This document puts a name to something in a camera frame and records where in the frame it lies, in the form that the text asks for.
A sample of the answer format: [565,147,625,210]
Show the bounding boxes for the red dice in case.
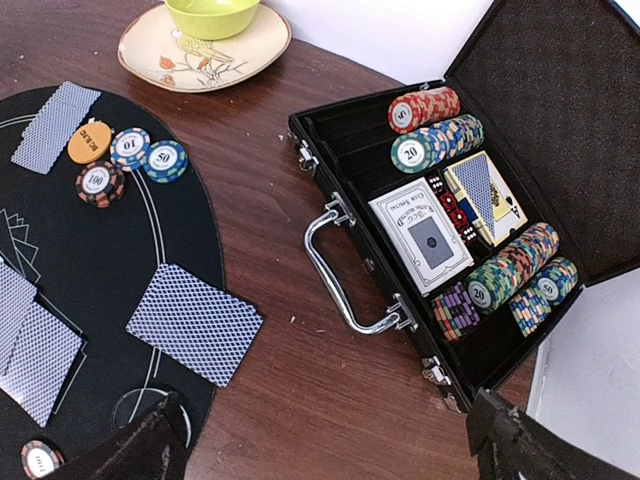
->
[426,174,477,246]

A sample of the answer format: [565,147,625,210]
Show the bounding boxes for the blue card seat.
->
[11,82,101,175]
[126,263,263,387]

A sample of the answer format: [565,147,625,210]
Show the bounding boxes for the blue card top seat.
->
[11,82,101,175]

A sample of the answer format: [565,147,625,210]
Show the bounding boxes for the face-down community card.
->
[0,299,85,429]
[1,262,37,375]

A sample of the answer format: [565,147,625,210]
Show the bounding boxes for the black hundred chip top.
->
[75,160,125,208]

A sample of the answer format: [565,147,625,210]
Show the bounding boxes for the boxed card deck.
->
[369,178,474,297]

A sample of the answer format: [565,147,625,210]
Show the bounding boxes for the clear dealer button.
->
[110,387,193,449]

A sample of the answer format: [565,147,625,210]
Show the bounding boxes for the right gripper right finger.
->
[466,388,635,480]

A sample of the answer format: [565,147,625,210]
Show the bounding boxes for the purple chip row in case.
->
[431,282,481,343]

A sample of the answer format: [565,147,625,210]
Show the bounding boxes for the round black poker mat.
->
[1,87,224,479]

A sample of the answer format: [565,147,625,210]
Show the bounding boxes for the beige bird plate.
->
[118,4,292,93]

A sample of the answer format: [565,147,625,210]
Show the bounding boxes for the orange big blind button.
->
[67,121,112,165]

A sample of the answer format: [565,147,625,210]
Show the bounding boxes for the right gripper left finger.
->
[47,393,188,480]

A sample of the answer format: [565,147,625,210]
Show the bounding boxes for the mixed chip row in case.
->
[464,222,560,314]

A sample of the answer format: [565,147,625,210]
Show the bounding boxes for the loose card deck in case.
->
[444,151,528,247]

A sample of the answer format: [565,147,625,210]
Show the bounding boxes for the blue ten chip top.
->
[110,127,151,172]

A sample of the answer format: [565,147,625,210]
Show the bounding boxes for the black poker chip case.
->
[289,1,639,413]

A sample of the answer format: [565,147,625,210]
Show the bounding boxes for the green twenty chip row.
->
[390,114,485,174]

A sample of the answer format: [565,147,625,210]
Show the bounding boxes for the blue fifty chip top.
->
[143,140,189,184]

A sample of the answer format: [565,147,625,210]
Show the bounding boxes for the blue fifty chip row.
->
[508,257,579,337]

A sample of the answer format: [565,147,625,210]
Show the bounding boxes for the red five chip row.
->
[387,87,461,134]

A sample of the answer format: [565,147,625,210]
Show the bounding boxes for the green plastic bowl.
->
[165,0,260,40]

